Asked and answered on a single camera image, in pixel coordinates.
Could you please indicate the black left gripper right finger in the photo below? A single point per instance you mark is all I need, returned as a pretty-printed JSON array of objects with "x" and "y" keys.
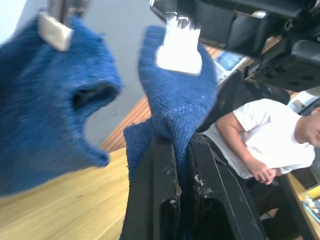
[{"x": 220, "y": 205}]

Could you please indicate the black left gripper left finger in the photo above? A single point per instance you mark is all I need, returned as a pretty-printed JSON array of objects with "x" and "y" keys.
[{"x": 150, "y": 200}]

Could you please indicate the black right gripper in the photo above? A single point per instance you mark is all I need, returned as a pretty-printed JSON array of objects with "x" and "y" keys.
[{"x": 275, "y": 7}]

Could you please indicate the blue sock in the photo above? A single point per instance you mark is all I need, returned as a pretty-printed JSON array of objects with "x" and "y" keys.
[
  {"x": 175, "y": 100},
  {"x": 37, "y": 100}
]

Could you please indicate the black office chair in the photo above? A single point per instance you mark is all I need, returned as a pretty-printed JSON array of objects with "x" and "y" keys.
[{"x": 230, "y": 95}]

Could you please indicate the light wooden side desk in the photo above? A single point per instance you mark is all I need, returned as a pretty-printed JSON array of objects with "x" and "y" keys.
[{"x": 297, "y": 200}]

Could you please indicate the seated person white shirt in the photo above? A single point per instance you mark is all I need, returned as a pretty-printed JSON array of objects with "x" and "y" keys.
[{"x": 270, "y": 130}]

